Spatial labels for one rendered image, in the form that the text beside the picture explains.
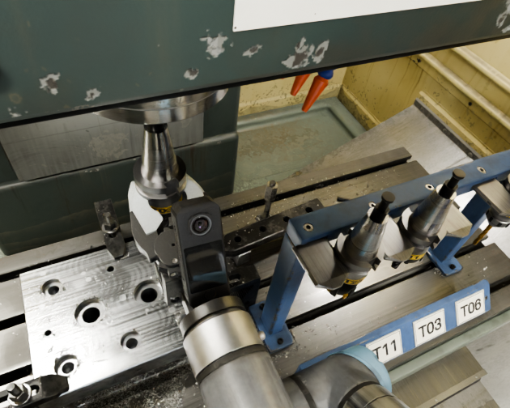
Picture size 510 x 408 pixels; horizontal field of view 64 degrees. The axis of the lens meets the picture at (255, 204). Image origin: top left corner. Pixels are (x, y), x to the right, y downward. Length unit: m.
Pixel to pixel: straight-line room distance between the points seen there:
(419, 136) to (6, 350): 1.26
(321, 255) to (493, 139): 0.93
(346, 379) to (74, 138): 0.77
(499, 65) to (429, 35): 1.11
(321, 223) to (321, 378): 0.19
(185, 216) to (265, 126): 1.33
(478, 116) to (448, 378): 0.75
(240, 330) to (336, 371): 0.15
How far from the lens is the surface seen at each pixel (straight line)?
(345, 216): 0.58
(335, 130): 1.77
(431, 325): 0.90
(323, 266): 0.54
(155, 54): 0.17
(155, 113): 0.36
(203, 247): 0.42
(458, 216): 0.68
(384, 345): 0.83
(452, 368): 1.13
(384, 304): 0.92
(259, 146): 1.61
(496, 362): 1.22
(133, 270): 0.78
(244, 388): 0.40
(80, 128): 1.01
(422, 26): 0.24
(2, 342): 0.89
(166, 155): 0.48
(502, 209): 0.73
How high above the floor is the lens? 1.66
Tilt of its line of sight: 50 degrees down
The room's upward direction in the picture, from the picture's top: 10 degrees clockwise
